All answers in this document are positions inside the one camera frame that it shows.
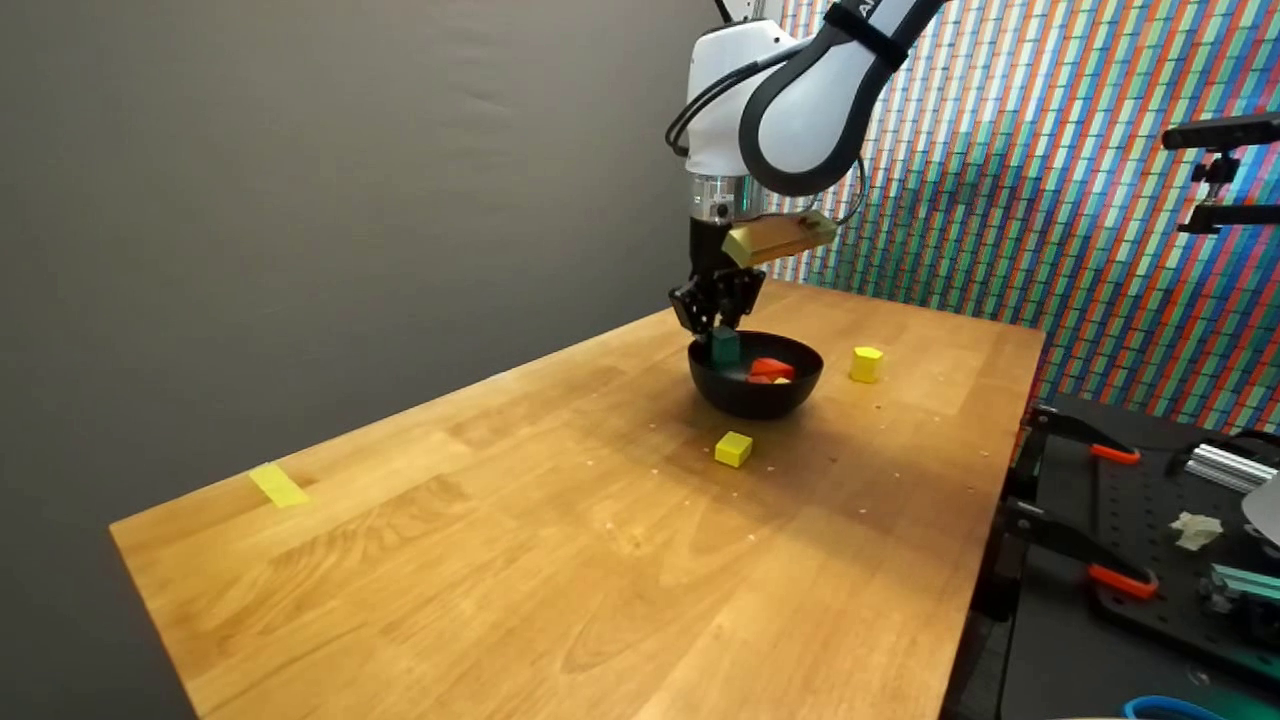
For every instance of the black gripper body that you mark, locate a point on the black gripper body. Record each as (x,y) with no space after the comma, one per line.
(709,247)

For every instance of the black bowl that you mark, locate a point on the black bowl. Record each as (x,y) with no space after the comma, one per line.
(752,401)

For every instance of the small white crumpled item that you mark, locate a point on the small white crumpled item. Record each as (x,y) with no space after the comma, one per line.
(1196,531)

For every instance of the silver aluminium bar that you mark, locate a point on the silver aluminium bar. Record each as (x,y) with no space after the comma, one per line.
(1224,464)

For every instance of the gold wrist camera bar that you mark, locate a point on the gold wrist camera bar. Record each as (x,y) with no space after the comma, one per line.
(782,239)

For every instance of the yellow pentagon block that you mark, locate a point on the yellow pentagon block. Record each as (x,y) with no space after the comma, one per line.
(864,364)

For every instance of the grey photo backdrop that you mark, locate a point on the grey photo backdrop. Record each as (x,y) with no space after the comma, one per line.
(332,202)

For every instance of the grey round plate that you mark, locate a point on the grey round plate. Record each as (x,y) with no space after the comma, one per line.
(1265,514)

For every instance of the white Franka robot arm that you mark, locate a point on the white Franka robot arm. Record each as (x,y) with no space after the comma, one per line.
(801,121)

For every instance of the multicolour patterned cloth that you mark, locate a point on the multicolour patterned cloth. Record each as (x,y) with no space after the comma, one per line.
(1065,294)

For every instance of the yellow cube block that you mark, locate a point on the yellow cube block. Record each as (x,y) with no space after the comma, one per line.
(734,449)

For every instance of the black pegboard bench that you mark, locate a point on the black pegboard bench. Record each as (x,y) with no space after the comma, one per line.
(1135,522)

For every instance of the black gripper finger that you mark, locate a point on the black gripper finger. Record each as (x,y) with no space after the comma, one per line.
(698,306)
(745,294)

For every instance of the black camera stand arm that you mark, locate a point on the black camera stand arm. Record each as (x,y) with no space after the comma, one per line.
(1223,134)

